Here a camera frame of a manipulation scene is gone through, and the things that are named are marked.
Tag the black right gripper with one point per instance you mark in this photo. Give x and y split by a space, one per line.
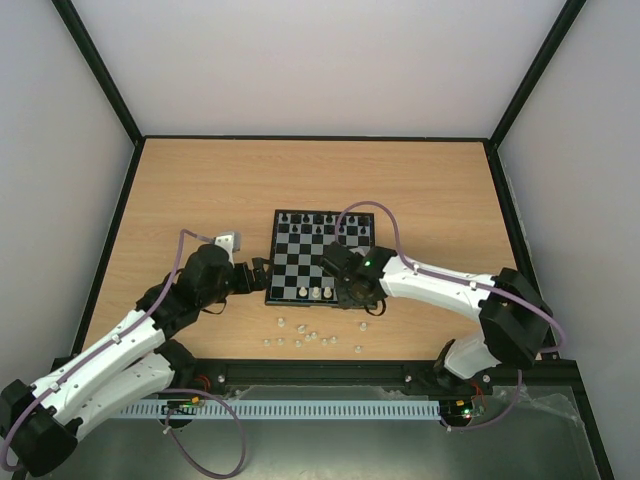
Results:
333 257

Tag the black silver chess board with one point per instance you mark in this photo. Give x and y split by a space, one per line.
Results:
295 257

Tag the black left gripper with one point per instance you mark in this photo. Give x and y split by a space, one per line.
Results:
261 280

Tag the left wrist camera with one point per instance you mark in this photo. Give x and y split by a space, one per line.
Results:
231 242

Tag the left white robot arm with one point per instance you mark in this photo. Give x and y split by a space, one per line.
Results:
42 422

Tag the black front frame rail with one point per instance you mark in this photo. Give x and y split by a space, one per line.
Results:
310 372

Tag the white slotted cable duct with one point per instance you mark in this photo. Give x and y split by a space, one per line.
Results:
421 410

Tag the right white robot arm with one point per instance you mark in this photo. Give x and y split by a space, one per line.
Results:
511 314

